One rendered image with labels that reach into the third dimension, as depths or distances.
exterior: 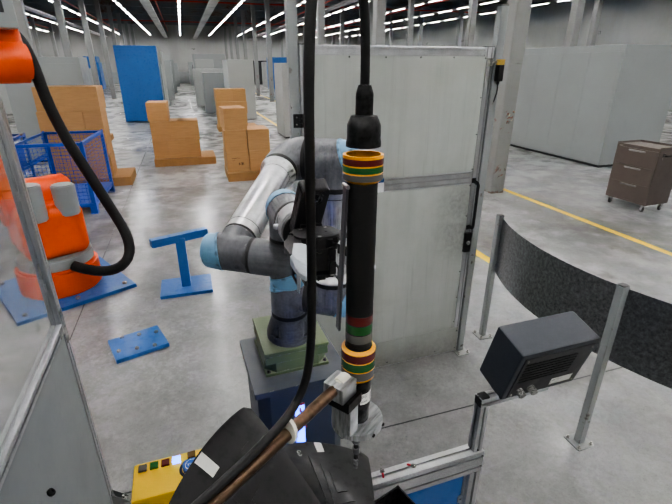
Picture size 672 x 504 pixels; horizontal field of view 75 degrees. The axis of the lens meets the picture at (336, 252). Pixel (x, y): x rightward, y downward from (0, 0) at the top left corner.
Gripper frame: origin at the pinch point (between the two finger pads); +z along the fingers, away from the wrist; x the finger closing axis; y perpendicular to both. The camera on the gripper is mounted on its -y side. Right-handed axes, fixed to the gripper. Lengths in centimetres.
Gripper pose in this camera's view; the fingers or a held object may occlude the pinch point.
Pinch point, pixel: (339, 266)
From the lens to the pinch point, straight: 58.4
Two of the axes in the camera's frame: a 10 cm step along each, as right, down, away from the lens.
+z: 3.2, 3.8, -8.7
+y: -0.2, 9.2, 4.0
